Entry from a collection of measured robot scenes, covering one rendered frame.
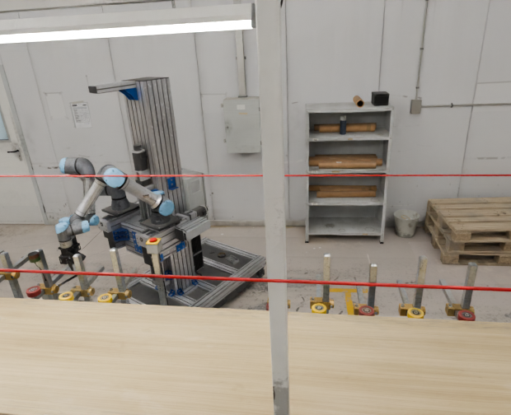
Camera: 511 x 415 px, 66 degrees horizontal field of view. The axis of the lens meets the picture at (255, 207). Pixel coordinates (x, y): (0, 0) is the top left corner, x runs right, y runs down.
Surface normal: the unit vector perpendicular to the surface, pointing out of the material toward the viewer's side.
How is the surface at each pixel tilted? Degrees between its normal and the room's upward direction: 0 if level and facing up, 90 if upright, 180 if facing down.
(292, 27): 90
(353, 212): 90
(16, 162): 90
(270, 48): 90
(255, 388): 0
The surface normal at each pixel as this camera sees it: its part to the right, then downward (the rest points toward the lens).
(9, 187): -0.11, 0.40
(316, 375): -0.05, -0.92
